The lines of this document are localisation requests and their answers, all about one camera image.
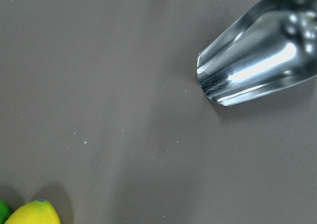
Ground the steel ice scoop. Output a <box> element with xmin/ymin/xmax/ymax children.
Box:
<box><xmin>197</xmin><ymin>0</ymin><xmax>317</xmax><ymax>106</ymax></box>

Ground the yellow lemon lower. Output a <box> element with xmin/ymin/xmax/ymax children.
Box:
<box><xmin>4</xmin><ymin>198</ymin><xmax>61</xmax><ymax>224</ymax></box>

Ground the green lime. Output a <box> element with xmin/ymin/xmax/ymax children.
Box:
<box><xmin>0</xmin><ymin>200</ymin><xmax>11</xmax><ymax>224</ymax></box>

